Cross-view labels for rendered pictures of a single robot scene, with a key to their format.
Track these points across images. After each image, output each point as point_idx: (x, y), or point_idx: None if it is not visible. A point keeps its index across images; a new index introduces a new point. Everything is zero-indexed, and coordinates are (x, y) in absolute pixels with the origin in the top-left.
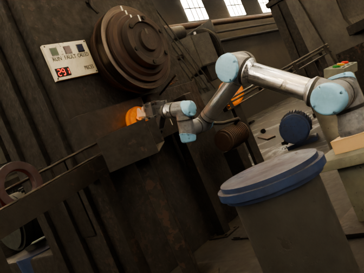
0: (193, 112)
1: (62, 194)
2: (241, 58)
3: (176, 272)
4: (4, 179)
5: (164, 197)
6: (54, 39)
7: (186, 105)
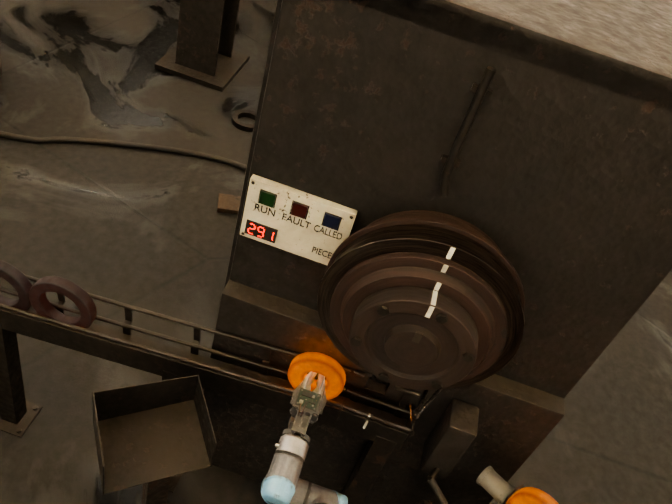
0: (272, 502)
1: (98, 352)
2: None
3: (224, 484)
4: (42, 292)
5: (147, 490)
6: (295, 177)
7: (264, 490)
